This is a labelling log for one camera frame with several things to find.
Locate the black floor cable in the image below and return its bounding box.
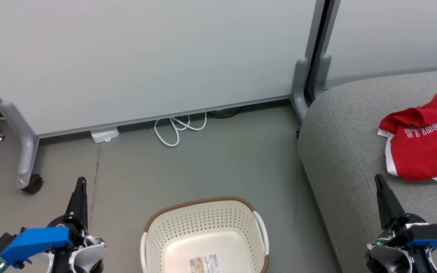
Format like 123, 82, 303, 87
208, 107, 244, 119

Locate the short grey partition foot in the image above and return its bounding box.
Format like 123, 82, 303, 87
290, 57, 310, 121
313, 54, 332, 100

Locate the long grey partition foot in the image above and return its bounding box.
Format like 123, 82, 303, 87
0, 101, 39, 189

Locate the cream perforated laundry basket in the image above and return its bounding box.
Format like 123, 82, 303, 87
140, 196, 270, 273

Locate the grey fabric sofa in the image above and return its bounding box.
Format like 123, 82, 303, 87
297, 68, 437, 273

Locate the red and white shirt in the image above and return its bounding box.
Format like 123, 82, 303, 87
377, 90, 437, 183

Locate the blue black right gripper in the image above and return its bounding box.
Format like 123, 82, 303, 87
366, 174, 437, 273

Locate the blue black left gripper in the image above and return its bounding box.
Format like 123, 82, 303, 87
0, 177, 90, 273

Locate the narrow white partition panel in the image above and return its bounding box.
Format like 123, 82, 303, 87
317, 0, 437, 97

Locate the printed basket label sticker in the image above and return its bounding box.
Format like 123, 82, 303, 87
188, 253, 222, 273

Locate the large white partition panel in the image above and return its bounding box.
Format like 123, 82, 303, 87
0, 0, 327, 138

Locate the white looped cable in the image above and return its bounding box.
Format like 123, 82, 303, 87
154, 112, 207, 147

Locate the white power adapter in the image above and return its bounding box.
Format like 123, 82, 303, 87
90, 127, 119, 143

